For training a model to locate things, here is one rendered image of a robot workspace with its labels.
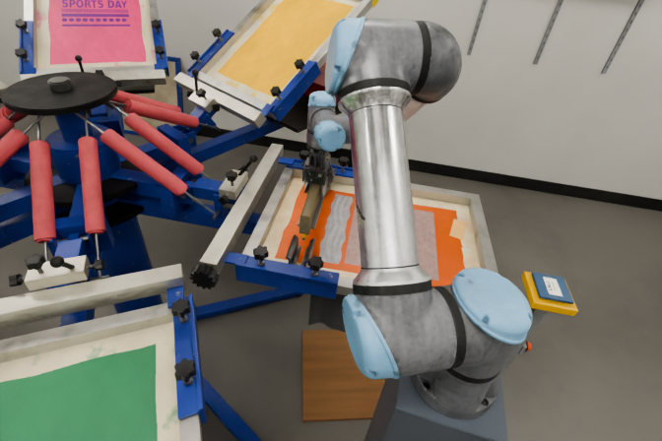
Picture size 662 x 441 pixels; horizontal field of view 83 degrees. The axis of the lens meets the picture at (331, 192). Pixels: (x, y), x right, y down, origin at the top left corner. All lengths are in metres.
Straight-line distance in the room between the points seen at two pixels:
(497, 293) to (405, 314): 0.15
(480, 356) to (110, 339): 0.86
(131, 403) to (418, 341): 0.69
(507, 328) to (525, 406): 1.74
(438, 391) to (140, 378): 0.67
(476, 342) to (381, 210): 0.22
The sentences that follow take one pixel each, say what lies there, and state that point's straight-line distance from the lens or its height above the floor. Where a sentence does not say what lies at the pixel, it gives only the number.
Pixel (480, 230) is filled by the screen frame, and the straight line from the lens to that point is 1.43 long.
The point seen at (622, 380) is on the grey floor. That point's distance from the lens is 2.69.
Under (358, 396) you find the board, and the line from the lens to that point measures 2.03.
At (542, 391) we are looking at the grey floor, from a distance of 2.39.
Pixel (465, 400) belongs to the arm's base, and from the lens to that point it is 0.71.
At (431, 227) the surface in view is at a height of 0.95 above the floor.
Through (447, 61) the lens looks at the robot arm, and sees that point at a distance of 0.64.
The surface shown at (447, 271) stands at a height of 0.95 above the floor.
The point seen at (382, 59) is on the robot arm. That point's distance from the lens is 0.58.
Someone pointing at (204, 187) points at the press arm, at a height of 1.04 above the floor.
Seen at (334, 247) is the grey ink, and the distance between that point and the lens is 1.25.
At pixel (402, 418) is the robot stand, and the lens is 0.74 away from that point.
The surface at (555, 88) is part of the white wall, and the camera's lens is 3.39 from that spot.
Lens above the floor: 1.84
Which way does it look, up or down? 37 degrees down
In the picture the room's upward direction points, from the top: 6 degrees clockwise
